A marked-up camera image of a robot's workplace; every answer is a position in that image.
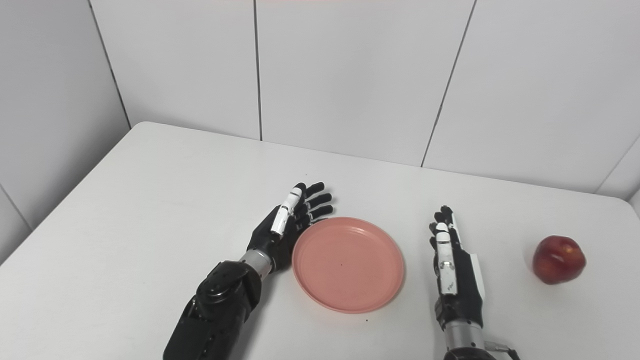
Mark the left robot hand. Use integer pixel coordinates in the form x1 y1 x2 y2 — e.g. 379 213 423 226
246 181 334 273

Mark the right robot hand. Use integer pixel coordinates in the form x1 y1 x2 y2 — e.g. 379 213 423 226
428 205 486 331

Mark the pink plate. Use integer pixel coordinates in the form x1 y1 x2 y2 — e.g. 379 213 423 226
291 216 406 315

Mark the red apple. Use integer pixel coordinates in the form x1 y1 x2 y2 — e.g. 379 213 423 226
532 235 587 286

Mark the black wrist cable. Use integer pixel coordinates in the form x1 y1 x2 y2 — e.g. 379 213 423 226
484 340 522 360

